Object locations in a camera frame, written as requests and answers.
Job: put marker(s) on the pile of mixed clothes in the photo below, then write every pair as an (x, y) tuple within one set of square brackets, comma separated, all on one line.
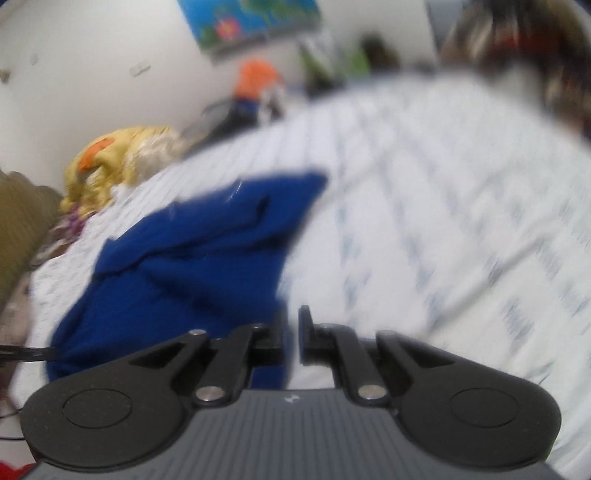
[(521, 46)]

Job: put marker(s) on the yellow fluffy blanket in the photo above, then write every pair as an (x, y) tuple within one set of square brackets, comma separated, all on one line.
[(111, 161)]

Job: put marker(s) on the orange cloth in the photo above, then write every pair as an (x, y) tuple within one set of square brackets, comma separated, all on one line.
[(256, 78)]

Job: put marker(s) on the dark bag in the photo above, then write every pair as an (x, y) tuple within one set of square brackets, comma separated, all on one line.
[(378, 53)]

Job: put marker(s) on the white printed bed sheet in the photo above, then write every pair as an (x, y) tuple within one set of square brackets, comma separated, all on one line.
[(415, 221)]

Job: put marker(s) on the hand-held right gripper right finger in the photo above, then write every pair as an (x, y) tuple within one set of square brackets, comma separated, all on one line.
[(305, 333)]

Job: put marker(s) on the olive brown cloth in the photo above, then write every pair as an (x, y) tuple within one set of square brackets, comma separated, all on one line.
[(21, 221)]

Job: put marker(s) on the green plastic item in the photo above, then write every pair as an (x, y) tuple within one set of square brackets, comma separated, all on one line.
[(355, 60)]

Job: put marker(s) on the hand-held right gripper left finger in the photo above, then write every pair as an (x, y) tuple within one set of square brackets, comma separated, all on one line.
[(276, 333)]

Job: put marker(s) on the lotus flower wall poster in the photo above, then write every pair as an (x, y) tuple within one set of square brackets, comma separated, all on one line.
[(249, 23)]

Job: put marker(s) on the blue small garment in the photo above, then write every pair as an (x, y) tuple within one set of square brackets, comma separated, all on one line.
[(184, 272)]

